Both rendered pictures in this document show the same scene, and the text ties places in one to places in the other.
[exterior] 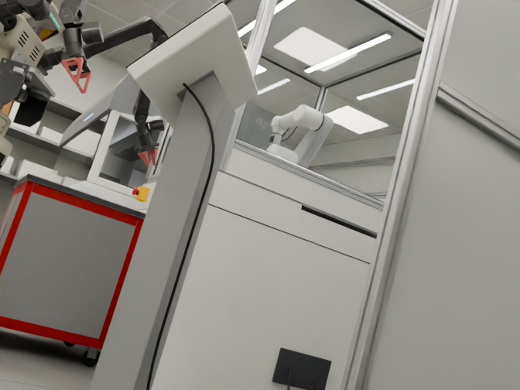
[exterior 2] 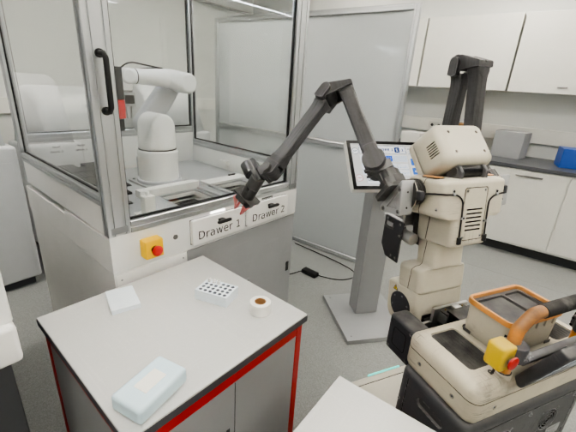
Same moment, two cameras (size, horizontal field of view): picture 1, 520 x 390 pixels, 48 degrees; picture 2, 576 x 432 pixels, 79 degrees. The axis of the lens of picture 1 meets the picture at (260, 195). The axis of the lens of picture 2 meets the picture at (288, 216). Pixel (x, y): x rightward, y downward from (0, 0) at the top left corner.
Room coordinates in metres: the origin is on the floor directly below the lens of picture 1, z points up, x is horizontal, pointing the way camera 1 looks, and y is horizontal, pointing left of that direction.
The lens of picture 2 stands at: (3.06, 1.88, 1.48)
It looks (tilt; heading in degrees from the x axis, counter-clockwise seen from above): 21 degrees down; 245
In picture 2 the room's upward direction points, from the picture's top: 4 degrees clockwise
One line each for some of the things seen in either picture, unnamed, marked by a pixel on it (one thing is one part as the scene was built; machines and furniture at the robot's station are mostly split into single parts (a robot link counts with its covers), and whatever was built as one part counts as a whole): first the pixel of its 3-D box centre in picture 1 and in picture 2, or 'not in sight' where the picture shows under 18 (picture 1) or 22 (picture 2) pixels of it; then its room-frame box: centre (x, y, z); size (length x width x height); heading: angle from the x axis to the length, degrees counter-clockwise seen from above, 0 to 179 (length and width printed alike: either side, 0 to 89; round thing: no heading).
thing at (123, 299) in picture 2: not in sight; (123, 299); (3.14, 0.75, 0.77); 0.13 x 0.09 x 0.02; 101
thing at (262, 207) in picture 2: not in sight; (267, 209); (2.45, 0.30, 0.87); 0.29 x 0.02 x 0.11; 26
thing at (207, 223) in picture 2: not in sight; (219, 225); (2.74, 0.44, 0.87); 0.29 x 0.02 x 0.11; 26
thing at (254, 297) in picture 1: (227, 315); (173, 273); (2.91, -0.01, 0.40); 1.03 x 0.95 x 0.80; 26
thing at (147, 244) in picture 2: (141, 193); (152, 247); (3.03, 0.60, 0.88); 0.07 x 0.05 x 0.07; 26
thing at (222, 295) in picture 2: (85, 192); (216, 292); (2.83, 0.83, 0.78); 0.12 x 0.08 x 0.04; 136
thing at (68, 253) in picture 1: (53, 268); (183, 403); (2.97, 0.89, 0.38); 0.62 x 0.58 x 0.76; 26
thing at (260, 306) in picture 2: (53, 179); (260, 306); (2.72, 0.95, 0.78); 0.07 x 0.07 x 0.04
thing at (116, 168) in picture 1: (143, 186); not in sight; (4.43, 0.88, 1.13); 1.78 x 1.14 x 0.45; 26
